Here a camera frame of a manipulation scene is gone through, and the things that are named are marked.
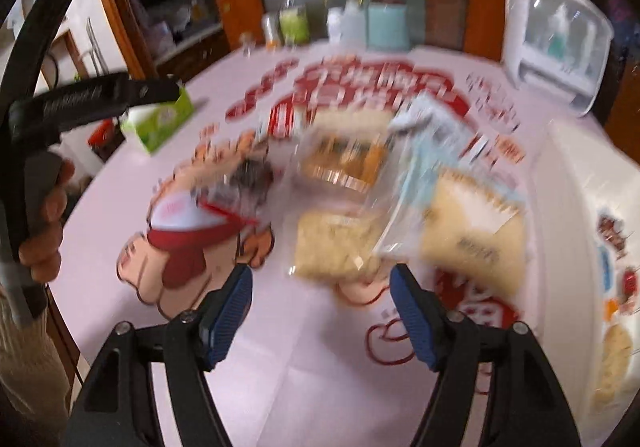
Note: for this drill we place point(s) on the blue foil snack packet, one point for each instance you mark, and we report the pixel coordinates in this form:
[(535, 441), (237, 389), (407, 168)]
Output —
[(605, 272)]

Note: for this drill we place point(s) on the teal canister with brown lid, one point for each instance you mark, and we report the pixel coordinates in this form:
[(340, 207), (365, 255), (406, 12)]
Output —
[(389, 27)]

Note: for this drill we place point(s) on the person's left forearm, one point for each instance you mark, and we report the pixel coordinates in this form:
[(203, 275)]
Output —
[(25, 367)]

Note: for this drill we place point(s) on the large beige cracker bag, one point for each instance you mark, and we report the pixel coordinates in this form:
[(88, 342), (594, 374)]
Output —
[(470, 232)]

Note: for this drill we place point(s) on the long clear puffed snack packet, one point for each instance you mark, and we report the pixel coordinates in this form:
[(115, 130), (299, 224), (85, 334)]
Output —
[(617, 357)]

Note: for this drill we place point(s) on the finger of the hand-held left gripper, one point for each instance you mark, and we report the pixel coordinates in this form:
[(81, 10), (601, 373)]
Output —
[(152, 92)]

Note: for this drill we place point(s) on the short clear puffed snack packet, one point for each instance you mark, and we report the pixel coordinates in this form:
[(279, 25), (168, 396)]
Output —
[(330, 242)]

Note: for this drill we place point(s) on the red candy packet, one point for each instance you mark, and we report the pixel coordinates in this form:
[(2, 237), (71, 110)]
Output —
[(631, 289)]

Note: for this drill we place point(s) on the orange snack packet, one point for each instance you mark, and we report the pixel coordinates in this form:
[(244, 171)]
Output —
[(345, 162)]

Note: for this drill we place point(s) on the clear squeeze bottle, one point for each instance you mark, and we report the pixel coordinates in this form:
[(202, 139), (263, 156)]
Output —
[(355, 24)]

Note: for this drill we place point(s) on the clear walnut snack packet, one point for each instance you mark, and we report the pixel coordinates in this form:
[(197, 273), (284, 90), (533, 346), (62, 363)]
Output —
[(611, 237)]

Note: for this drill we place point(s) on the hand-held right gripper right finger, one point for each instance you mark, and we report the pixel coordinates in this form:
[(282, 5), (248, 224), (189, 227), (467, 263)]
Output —
[(415, 322)]

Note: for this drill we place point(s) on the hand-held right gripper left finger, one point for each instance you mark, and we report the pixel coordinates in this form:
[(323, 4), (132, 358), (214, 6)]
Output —
[(230, 317)]

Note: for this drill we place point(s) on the printed pink table mat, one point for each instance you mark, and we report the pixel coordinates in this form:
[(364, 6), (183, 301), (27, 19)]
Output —
[(300, 377)]

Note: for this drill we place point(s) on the beige translucent snack packet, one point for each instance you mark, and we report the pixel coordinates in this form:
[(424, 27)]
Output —
[(350, 119)]

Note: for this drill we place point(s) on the white bottle with teal label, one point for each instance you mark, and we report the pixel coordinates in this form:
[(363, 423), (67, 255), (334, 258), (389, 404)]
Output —
[(557, 34)]

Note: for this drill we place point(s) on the white pill bottle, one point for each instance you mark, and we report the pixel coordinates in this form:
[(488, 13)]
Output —
[(335, 26)]

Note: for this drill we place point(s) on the kitchen counter cabinet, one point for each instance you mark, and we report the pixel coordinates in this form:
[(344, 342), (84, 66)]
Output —
[(200, 52)]

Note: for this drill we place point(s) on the orange spice jar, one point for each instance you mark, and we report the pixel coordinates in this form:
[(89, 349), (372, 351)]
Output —
[(271, 32)]

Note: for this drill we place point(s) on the small glass jar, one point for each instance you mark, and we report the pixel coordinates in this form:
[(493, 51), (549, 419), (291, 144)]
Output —
[(247, 43)]

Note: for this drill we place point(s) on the white organizer with clear cover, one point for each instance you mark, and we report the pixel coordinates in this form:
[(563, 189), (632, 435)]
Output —
[(520, 27)]

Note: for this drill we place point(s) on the white plastic storage bin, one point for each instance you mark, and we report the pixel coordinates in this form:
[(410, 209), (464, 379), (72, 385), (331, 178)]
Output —
[(565, 187)]

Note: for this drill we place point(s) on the brown black white packet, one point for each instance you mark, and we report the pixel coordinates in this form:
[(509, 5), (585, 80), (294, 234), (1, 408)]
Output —
[(250, 177)]

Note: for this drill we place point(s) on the glass bottle with green label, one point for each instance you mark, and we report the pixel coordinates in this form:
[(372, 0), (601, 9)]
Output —
[(293, 22)]

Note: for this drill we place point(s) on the person's left hand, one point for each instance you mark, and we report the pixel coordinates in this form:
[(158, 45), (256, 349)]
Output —
[(47, 237)]

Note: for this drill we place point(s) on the green tissue box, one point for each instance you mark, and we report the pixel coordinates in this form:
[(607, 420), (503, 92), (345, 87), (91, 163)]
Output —
[(160, 119)]

